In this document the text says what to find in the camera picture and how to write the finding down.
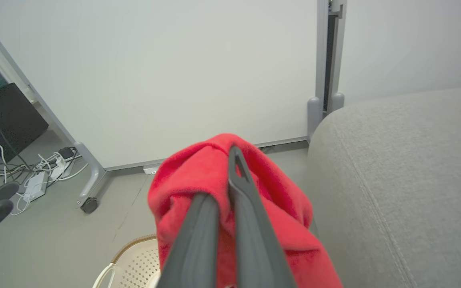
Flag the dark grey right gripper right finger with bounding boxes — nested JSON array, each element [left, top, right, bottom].
[[228, 146, 297, 288]]

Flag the black computer case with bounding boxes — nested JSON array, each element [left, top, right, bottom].
[[0, 83, 49, 163]]

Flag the white power strip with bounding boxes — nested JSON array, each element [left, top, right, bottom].
[[50, 158, 71, 180]]

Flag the white power adapter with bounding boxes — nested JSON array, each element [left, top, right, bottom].
[[25, 172, 48, 201]]

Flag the red fleece garment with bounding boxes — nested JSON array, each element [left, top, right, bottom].
[[148, 133, 343, 288]]

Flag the tangled white and black cables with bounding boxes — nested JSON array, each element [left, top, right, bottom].
[[0, 102, 89, 216]]

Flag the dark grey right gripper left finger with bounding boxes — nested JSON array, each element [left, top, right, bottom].
[[156, 193, 220, 288]]

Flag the grey partition post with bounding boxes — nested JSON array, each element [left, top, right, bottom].
[[307, 0, 348, 138]]

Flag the white partition panel on casters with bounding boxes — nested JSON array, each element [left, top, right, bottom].
[[0, 0, 320, 214]]

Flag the white perforated laundry basket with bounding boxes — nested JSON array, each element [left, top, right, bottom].
[[92, 234, 162, 288]]

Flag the grey fabric sofa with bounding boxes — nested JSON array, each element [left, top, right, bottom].
[[306, 85, 461, 288]]

